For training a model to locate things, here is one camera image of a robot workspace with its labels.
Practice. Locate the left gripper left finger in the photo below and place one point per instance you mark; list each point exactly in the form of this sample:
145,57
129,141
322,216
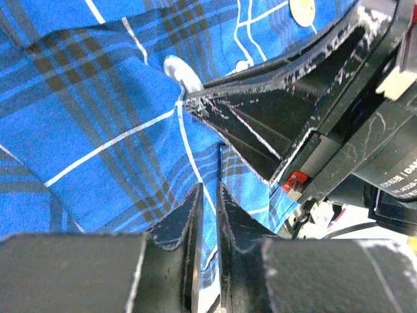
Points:
154,271

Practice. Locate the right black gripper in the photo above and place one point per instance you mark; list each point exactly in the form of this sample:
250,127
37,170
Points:
356,143

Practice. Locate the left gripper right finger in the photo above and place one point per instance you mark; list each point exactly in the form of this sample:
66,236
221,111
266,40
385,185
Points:
262,272

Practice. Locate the blue plaid shirt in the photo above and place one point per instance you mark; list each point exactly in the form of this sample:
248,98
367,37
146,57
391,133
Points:
94,136

